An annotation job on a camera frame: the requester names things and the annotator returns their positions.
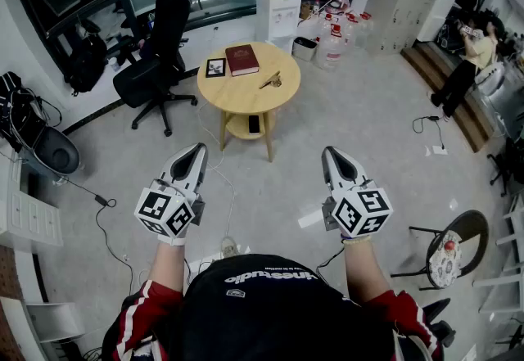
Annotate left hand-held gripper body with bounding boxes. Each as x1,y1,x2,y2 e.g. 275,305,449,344
133,177,201,239

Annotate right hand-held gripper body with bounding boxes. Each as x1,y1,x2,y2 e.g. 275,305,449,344
327,176,395,239

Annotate person's right forearm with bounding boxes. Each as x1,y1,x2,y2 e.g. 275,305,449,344
341,239,395,305

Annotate person's left forearm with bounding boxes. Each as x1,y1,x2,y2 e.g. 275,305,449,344
146,242,186,296

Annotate white wristband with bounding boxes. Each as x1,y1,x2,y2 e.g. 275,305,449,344
157,233,188,247

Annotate white paper strip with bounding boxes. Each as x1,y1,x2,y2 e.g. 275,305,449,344
297,210,325,230

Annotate person's left shoe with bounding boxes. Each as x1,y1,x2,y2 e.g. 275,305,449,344
220,236,241,259

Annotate round wooden side table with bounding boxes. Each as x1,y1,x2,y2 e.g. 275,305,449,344
196,41,302,164

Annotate floral seat cushion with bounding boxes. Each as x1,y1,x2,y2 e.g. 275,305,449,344
427,229,463,289

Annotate black oval plastic shell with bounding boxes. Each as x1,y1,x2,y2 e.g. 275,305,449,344
31,124,81,177

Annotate clear jug with red cap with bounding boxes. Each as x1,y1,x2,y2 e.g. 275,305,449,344
359,11,376,47
314,23,344,72
315,13,336,35
345,11,363,50

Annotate red hardcover book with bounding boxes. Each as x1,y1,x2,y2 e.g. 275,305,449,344
224,44,260,79

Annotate white trash bin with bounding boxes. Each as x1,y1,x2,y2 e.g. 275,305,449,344
291,36,318,63

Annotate wooden steps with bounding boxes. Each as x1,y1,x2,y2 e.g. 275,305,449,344
400,41,497,154

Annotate white drawer cabinet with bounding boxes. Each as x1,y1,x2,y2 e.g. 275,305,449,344
0,145,65,248

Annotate black backpack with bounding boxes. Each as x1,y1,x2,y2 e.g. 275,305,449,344
64,34,109,95

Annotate person's torso in black shirt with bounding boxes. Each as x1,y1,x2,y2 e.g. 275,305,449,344
101,253,445,361

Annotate white open shelf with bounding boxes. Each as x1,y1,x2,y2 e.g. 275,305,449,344
23,300,88,345

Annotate black high-back office chair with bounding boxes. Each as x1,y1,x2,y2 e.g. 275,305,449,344
112,0,199,138

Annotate white metal rack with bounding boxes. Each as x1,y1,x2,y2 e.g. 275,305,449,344
472,191,524,327

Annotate black chair with castors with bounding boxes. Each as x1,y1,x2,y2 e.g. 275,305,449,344
486,137,524,197

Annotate white water dispenser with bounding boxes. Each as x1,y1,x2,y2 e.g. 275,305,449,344
255,0,302,56

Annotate silver metal machine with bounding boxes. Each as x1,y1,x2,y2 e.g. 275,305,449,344
466,60,524,138

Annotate beaded bracelet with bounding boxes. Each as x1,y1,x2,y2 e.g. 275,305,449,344
340,232,376,246

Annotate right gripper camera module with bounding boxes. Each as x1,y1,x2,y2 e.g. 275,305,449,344
322,196,340,232

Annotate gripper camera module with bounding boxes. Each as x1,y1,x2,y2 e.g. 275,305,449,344
191,194,205,226
322,196,340,232

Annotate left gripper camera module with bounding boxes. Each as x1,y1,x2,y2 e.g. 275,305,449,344
191,194,205,226

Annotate black cable with adapter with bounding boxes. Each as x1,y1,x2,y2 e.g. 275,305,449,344
411,115,448,150

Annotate black picture frame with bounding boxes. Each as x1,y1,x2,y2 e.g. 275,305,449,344
206,57,228,79

